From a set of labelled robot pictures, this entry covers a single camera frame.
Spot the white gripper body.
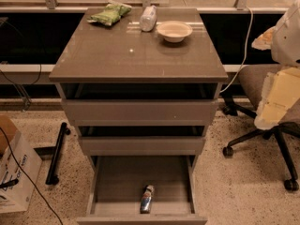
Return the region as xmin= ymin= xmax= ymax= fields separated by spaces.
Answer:
xmin=271 ymin=0 xmax=300 ymax=67

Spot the grey open bottom drawer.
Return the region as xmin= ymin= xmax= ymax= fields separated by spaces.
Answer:
xmin=77 ymin=156 xmax=207 ymax=225

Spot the grey middle drawer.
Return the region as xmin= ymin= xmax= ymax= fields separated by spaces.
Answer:
xmin=79 ymin=137 xmax=205 ymax=156

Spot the white cable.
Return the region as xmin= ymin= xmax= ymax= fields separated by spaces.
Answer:
xmin=219 ymin=7 xmax=254 ymax=95

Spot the grey top drawer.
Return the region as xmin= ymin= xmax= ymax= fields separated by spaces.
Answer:
xmin=62 ymin=99 xmax=218 ymax=126

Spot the white bowl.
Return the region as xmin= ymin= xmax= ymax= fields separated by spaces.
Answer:
xmin=157 ymin=21 xmax=193 ymax=43

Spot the black metal bar stand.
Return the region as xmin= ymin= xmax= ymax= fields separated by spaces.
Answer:
xmin=45 ymin=122 xmax=70 ymax=185

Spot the clear plastic water bottle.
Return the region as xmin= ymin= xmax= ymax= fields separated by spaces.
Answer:
xmin=140 ymin=6 xmax=157 ymax=32

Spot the grey drawer cabinet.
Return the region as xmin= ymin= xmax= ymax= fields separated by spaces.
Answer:
xmin=48 ymin=7 xmax=229 ymax=225

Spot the green snack bag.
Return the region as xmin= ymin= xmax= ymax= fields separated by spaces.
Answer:
xmin=87 ymin=1 xmax=132 ymax=26

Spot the brown office chair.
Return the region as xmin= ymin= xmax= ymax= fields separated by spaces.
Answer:
xmin=222 ymin=64 xmax=300 ymax=191

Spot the white cardboard box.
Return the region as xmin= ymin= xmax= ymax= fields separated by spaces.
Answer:
xmin=0 ymin=115 xmax=42 ymax=214

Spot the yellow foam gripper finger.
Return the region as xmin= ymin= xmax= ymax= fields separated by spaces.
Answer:
xmin=254 ymin=67 xmax=300 ymax=130
xmin=251 ymin=27 xmax=275 ymax=51

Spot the black cable at window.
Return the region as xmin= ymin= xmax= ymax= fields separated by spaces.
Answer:
xmin=0 ymin=63 xmax=43 ymax=111

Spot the black cable on floor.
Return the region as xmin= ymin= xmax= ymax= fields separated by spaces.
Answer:
xmin=0 ymin=127 xmax=65 ymax=225

